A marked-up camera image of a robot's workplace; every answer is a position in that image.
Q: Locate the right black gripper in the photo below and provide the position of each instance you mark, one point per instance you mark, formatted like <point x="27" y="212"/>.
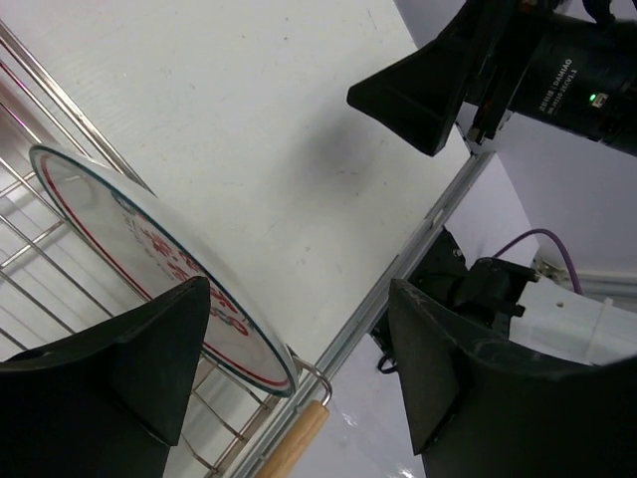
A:
<point x="418" y="97"/>

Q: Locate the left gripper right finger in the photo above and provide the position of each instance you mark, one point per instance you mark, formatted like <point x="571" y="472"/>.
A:
<point x="479" y="405"/>

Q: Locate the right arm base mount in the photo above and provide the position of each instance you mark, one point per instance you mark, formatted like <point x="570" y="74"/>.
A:
<point x="486" y="293"/>

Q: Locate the plain white plate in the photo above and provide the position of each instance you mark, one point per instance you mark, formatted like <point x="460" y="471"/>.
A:
<point x="155" y="249"/>

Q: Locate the metal wire dish rack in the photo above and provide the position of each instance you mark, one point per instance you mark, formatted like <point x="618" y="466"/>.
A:
<point x="55" y="281"/>

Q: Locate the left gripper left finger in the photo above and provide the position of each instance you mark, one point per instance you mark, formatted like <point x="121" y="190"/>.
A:
<point x="109" y="401"/>

